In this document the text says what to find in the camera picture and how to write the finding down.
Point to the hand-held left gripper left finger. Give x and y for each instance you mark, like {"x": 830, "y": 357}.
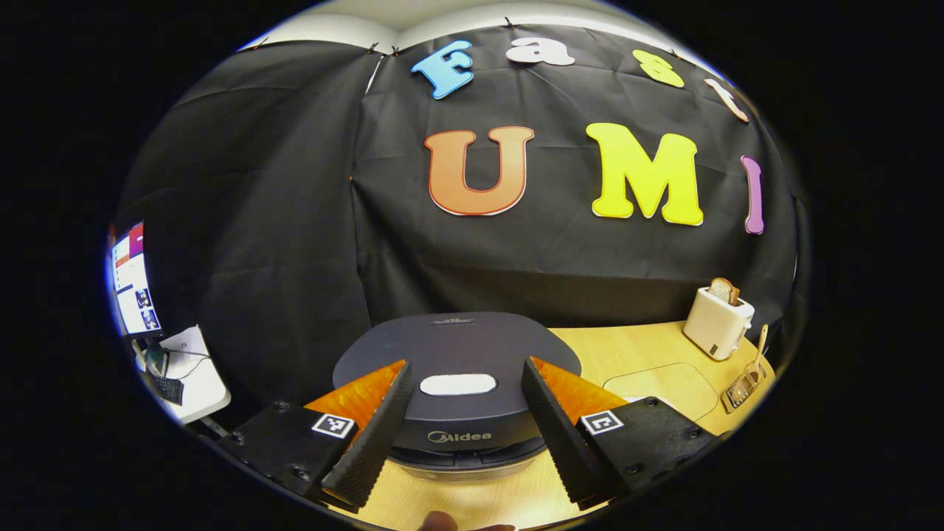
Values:
{"x": 372, "y": 442}

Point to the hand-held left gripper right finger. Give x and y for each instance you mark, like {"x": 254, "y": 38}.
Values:
{"x": 557, "y": 442}

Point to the black and silver rice cooker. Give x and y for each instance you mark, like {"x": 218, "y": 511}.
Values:
{"x": 457, "y": 346}

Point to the wooden spoon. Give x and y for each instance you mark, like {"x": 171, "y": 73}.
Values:
{"x": 760, "y": 343}

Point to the clear plastic container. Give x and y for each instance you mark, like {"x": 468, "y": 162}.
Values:
{"x": 664, "y": 383}

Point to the white side table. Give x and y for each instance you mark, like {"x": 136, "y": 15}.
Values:
{"x": 195, "y": 369}

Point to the white toaster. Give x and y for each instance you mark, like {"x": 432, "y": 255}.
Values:
{"x": 715, "y": 324}

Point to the black keyboard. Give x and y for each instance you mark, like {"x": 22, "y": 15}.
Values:
{"x": 168, "y": 389}

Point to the bread slice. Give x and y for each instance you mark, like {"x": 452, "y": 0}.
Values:
{"x": 725, "y": 291}

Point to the computer monitor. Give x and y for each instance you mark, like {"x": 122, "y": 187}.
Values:
{"x": 133, "y": 280}

